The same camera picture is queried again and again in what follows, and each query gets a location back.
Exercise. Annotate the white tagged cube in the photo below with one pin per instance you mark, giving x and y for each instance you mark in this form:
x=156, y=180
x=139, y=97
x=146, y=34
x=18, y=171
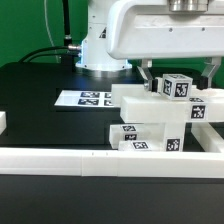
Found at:
x=176, y=86

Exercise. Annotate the white chair back part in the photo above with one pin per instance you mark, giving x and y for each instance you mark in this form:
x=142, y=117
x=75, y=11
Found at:
x=138, y=106

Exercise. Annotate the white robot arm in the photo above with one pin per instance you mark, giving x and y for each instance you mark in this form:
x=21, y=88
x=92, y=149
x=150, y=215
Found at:
x=94, y=56

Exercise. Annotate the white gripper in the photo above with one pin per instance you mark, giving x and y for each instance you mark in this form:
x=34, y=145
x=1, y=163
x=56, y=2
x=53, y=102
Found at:
x=151, y=29

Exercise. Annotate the white block at left edge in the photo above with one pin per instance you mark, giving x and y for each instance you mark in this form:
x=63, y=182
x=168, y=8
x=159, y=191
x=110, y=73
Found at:
x=2, y=121

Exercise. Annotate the white chair seat part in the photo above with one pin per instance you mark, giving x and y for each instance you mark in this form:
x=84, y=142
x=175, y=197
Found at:
x=168, y=135

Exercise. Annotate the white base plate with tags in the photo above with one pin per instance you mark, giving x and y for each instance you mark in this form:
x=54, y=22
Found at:
x=84, y=99

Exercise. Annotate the white U-shaped fence frame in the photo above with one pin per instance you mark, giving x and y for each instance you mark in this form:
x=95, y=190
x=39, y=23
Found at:
x=206, y=164

